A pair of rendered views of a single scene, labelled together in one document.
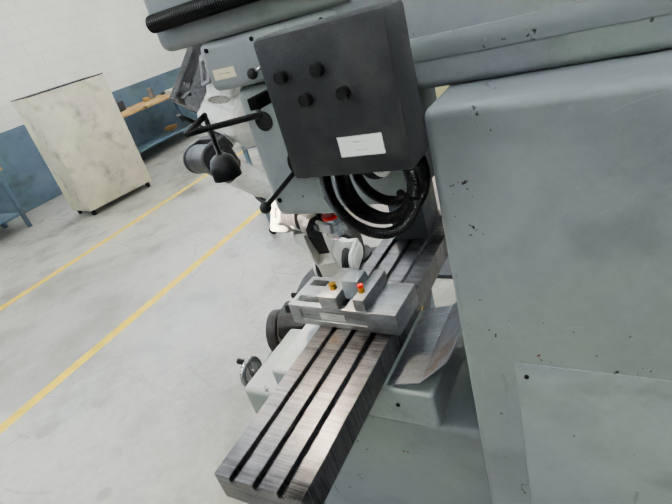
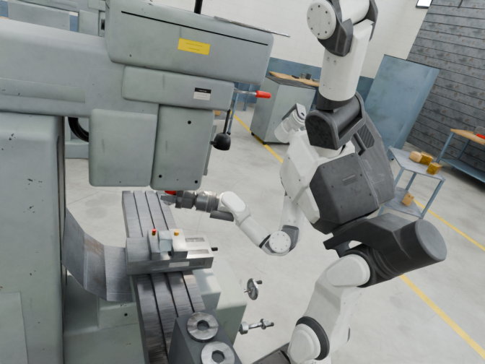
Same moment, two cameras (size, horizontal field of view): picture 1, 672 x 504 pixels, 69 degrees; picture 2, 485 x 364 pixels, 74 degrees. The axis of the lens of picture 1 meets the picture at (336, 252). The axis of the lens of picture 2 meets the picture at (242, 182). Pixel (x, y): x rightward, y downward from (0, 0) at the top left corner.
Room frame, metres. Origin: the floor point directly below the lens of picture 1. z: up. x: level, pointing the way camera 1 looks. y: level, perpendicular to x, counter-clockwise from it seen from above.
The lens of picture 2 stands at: (1.88, -0.86, 1.91)
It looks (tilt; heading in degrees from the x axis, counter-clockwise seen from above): 26 degrees down; 116
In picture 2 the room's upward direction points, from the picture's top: 15 degrees clockwise
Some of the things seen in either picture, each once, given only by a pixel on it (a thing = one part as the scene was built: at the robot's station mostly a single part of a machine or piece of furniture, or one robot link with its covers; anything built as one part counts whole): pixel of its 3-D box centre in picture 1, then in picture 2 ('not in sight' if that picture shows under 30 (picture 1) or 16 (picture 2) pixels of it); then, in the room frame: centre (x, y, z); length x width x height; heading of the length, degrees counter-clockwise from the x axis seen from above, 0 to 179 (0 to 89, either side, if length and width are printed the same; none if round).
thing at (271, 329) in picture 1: (280, 331); not in sight; (1.86, 0.35, 0.50); 0.20 x 0.05 x 0.20; 159
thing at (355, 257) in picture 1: (338, 259); not in sight; (2.02, 0.00, 0.68); 0.21 x 0.20 x 0.13; 159
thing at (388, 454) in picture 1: (389, 435); (154, 331); (1.18, 0.01, 0.43); 0.81 x 0.32 x 0.60; 56
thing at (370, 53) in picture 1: (342, 98); not in sight; (0.72, -0.07, 1.62); 0.20 x 0.09 x 0.21; 56
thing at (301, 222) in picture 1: (311, 218); (193, 199); (1.24, 0.04, 1.24); 0.13 x 0.12 x 0.10; 124
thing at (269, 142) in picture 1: (309, 138); (176, 141); (1.16, -0.02, 1.47); 0.21 x 0.19 x 0.32; 146
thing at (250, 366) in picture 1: (258, 373); (246, 289); (1.45, 0.40, 0.63); 0.16 x 0.12 x 0.12; 56
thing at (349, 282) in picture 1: (355, 284); (164, 240); (1.18, -0.03, 1.03); 0.06 x 0.05 x 0.06; 143
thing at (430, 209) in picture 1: (412, 200); (203, 362); (1.64, -0.32, 1.03); 0.22 x 0.12 x 0.20; 153
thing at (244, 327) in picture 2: not in sight; (256, 325); (1.58, 0.34, 0.51); 0.22 x 0.06 x 0.06; 56
